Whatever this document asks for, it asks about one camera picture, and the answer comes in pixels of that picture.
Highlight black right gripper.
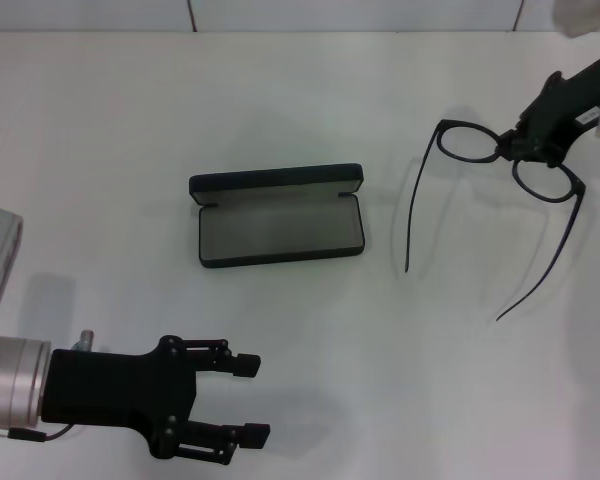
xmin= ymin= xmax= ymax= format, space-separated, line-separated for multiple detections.
xmin=496 ymin=54 xmax=600 ymax=170

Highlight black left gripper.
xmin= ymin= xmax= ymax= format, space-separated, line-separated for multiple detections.
xmin=40 ymin=335 xmax=272 ymax=467

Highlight right wrist camera housing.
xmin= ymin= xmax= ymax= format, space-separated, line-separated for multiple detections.
xmin=552 ymin=0 xmax=600 ymax=40

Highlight black round glasses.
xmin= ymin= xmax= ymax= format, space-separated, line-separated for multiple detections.
xmin=403 ymin=118 xmax=587 ymax=322

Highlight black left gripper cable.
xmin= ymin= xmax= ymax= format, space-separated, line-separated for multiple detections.
xmin=0 ymin=422 xmax=76 ymax=444

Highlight black glasses case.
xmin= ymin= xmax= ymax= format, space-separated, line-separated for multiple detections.
xmin=188 ymin=162 xmax=366 ymax=270

